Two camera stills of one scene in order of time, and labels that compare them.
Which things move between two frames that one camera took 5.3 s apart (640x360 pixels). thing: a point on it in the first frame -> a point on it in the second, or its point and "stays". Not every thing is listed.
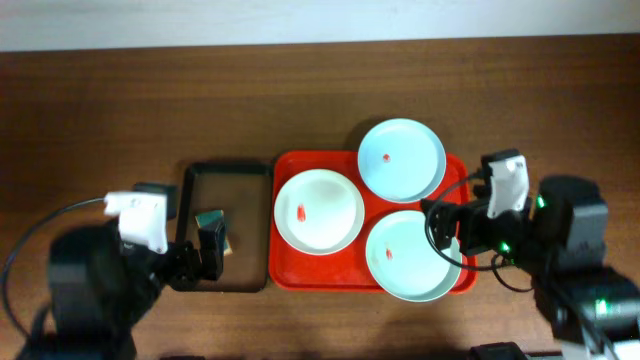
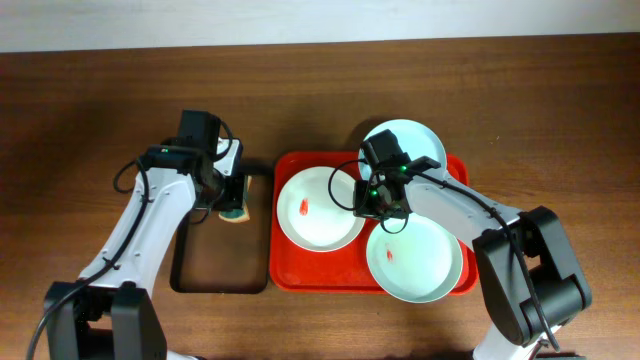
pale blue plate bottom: [402, 261] stays
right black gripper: [447, 223] -> [362, 201]
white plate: [319, 212] stays
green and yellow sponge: [216, 220] -> [239, 215]
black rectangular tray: [243, 192] stays
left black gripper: [189, 262] -> [235, 193]
